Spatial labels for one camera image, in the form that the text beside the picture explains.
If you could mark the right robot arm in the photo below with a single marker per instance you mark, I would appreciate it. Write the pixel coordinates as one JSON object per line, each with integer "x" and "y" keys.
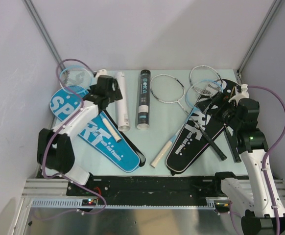
{"x": 262, "y": 212}

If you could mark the right aluminium frame post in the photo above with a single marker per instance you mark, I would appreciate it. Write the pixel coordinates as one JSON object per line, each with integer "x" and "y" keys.
{"x": 268, "y": 19}

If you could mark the white racket right rear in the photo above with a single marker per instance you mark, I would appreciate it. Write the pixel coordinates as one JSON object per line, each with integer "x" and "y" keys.
{"x": 203, "y": 72}

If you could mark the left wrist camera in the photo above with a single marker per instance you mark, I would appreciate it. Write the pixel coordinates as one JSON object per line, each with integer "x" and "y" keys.
{"x": 99, "y": 73}

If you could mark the black racket cover gold script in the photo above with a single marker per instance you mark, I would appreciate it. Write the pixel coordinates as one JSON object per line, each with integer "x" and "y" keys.
{"x": 228, "y": 88}

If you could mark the white racket centre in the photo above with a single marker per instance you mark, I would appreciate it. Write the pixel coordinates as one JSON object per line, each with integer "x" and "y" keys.
{"x": 169, "y": 90}

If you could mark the blue racket cover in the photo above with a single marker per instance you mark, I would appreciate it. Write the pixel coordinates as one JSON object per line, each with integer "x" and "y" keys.
{"x": 123, "y": 154}

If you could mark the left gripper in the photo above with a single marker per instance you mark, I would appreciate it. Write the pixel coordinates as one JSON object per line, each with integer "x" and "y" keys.
{"x": 113, "y": 96}

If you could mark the white racket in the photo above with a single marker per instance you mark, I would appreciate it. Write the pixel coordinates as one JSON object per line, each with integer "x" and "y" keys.
{"x": 203, "y": 72}
{"x": 169, "y": 90}

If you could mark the left aluminium frame post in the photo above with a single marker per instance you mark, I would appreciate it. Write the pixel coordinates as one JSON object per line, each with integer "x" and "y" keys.
{"x": 42, "y": 29}

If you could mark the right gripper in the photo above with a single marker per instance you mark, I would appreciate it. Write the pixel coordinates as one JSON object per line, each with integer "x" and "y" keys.
{"x": 216, "y": 99}

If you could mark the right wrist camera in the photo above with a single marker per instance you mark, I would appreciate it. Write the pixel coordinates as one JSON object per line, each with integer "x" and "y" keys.
{"x": 243, "y": 93}

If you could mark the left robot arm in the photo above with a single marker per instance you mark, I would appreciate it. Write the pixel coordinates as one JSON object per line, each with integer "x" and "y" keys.
{"x": 55, "y": 150}

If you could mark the black racket cover front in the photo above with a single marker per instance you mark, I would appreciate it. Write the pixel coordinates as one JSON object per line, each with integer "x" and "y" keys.
{"x": 190, "y": 144}

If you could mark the black shuttlecock tube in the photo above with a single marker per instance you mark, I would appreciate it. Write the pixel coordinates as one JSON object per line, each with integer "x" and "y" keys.
{"x": 143, "y": 108}

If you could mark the light green table mat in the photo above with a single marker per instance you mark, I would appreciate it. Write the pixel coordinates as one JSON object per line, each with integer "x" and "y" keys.
{"x": 165, "y": 120}

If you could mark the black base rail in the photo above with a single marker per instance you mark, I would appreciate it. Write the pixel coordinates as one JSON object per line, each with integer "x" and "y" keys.
{"x": 137, "y": 192}

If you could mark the white shuttlecock tube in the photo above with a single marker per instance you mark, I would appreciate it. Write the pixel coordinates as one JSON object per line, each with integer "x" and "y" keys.
{"x": 121, "y": 105}

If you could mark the aluminium frame post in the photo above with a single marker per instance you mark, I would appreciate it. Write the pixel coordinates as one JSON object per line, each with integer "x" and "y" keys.
{"x": 42, "y": 29}
{"x": 268, "y": 19}

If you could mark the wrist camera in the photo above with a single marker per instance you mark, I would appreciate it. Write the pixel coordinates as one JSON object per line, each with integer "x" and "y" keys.
{"x": 99, "y": 73}
{"x": 243, "y": 93}

